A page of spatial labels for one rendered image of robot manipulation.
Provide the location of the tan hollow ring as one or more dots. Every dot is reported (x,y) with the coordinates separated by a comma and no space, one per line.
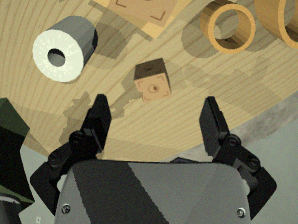
(244,34)

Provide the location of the tan wooden ring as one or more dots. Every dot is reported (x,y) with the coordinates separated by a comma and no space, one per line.
(270,13)

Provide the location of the brown cardboard carton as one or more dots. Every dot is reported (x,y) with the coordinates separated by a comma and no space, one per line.
(154,11)
(152,81)

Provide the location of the light tan square board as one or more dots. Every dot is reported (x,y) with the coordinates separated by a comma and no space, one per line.
(149,28)

